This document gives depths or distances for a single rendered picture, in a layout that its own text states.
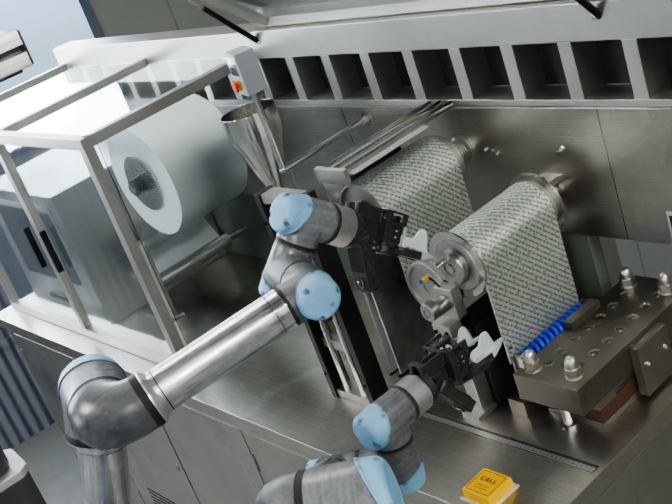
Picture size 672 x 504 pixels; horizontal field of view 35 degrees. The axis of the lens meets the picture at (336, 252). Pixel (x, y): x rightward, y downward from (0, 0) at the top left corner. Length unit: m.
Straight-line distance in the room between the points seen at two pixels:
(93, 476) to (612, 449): 0.96
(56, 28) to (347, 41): 2.53
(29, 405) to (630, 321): 3.43
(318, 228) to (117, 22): 3.34
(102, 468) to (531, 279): 0.93
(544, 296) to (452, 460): 0.39
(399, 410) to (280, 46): 1.21
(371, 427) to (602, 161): 0.73
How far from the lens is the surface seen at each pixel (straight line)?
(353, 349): 2.36
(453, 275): 2.14
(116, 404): 1.73
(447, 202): 2.36
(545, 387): 2.12
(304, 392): 2.62
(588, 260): 2.41
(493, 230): 2.14
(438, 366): 2.05
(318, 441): 2.42
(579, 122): 2.23
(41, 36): 4.95
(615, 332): 2.21
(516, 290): 2.19
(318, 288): 1.73
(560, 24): 2.16
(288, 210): 1.83
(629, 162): 2.20
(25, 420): 5.14
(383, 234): 1.96
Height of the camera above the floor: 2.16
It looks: 22 degrees down
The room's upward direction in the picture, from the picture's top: 20 degrees counter-clockwise
